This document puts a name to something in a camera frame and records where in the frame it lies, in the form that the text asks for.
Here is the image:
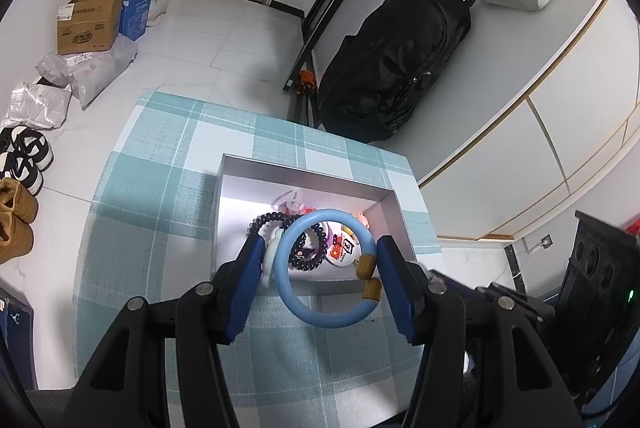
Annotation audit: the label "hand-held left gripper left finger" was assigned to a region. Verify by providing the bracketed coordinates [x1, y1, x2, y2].
[62, 235, 267, 428]

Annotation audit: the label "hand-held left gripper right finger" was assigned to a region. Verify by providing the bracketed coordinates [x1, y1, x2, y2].
[376, 235, 583, 428]

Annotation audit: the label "teal checked tablecloth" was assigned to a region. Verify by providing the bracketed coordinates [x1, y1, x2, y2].
[74, 91, 441, 428]

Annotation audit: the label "black and white sneaker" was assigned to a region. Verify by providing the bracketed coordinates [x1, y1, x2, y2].
[0, 153, 45, 197]

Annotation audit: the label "white round case pink rim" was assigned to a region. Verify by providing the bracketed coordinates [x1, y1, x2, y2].
[322, 221, 362, 270]

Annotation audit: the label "dark blue paper bag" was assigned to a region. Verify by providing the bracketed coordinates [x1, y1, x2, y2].
[0, 287, 37, 390]

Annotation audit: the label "silver cardboard box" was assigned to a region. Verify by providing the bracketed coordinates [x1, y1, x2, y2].
[214, 153, 418, 283]

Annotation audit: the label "black metal stand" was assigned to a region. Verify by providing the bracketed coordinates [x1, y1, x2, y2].
[282, 0, 416, 129]

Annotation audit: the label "white plastic ring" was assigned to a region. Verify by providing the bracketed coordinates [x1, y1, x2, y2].
[261, 232, 282, 287]

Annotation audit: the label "orange clamp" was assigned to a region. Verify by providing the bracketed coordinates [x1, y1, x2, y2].
[296, 70, 317, 97]

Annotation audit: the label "brown cardboard carton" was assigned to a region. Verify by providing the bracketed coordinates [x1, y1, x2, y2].
[56, 0, 126, 56]

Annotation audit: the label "blue bangle with yellow beads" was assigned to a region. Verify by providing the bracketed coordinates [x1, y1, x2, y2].
[276, 208, 383, 329]

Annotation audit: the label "grey plastic parcel bags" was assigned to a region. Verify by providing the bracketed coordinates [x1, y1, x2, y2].
[35, 36, 139, 110]

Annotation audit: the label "black backpack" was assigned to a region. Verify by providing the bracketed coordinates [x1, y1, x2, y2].
[317, 0, 474, 145]

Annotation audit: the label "black white sandals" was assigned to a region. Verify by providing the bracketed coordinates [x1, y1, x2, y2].
[0, 125, 54, 172]

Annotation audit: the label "blue carton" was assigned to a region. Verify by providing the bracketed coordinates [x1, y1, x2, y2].
[91, 0, 154, 42]

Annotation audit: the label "wall outlet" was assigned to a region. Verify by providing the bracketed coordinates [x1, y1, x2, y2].
[529, 233, 555, 255]

